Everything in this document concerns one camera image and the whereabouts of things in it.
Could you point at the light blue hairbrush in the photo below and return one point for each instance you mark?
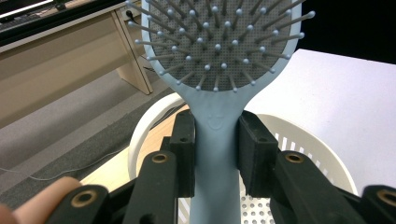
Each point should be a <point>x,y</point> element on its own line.
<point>216,155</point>

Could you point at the black plug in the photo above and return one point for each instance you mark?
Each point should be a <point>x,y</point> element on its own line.
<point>130,15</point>

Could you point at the dark device on desk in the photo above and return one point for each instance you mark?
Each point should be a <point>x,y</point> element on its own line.
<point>37,15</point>

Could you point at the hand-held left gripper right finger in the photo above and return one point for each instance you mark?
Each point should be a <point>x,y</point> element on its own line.
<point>255,155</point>

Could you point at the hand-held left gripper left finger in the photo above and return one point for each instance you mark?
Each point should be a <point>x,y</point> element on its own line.
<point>186,155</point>

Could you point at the beige wooden desk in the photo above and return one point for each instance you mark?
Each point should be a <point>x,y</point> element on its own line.
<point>62,65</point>

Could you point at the white plastic basket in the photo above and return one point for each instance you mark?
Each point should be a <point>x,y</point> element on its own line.
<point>327,155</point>

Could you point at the white table sheet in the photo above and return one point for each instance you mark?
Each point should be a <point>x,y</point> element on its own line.
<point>342,109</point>

